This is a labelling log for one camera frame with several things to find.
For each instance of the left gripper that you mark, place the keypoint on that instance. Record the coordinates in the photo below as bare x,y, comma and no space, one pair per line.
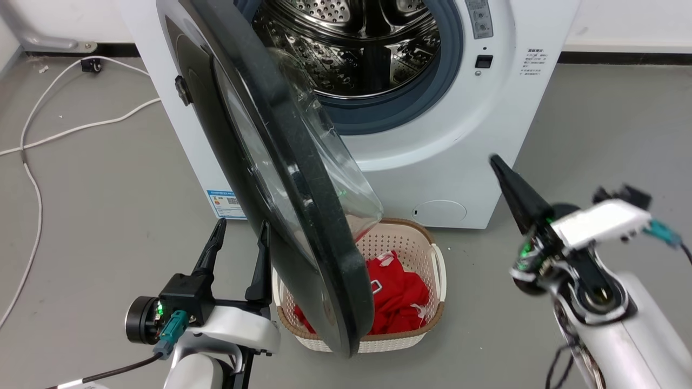
186,297

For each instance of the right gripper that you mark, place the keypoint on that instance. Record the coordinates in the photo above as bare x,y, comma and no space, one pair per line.
589,224

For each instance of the black round glass washer door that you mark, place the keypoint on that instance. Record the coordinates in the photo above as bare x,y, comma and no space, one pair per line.
303,162

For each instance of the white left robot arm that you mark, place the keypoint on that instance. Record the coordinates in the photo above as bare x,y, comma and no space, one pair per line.
194,373

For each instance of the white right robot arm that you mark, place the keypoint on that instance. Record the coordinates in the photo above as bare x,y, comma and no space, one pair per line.
638,346

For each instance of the white front-load washing machine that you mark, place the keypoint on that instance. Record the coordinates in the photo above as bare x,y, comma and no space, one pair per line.
459,162

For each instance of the grey rubber door gasket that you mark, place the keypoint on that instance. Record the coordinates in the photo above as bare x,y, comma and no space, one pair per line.
432,92

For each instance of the black door lock slot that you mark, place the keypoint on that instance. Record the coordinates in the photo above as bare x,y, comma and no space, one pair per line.
484,61

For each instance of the black door latch hook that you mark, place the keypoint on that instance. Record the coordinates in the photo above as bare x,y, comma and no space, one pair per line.
184,90

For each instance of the blue energy label sticker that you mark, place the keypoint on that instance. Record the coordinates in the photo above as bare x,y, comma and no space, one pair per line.
224,202

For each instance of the round drain filter cover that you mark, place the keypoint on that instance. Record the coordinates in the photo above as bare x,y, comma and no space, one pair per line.
439,213

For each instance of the white brown-rimmed laundry basket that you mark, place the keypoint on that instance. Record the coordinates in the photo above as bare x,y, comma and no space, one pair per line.
411,243

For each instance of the printed text sticker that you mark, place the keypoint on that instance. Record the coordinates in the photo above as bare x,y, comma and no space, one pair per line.
534,62

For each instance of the red garment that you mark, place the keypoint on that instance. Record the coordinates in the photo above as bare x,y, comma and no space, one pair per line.
400,297

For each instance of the grey washer control strip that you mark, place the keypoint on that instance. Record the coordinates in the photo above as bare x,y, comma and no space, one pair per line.
480,21

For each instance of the stainless steel washer drum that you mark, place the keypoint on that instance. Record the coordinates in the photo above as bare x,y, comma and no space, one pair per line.
346,59

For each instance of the black floor plug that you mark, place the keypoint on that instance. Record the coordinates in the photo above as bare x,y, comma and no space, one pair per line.
92,65

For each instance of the grey white floor pipe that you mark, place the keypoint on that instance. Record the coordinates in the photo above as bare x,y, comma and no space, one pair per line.
38,39

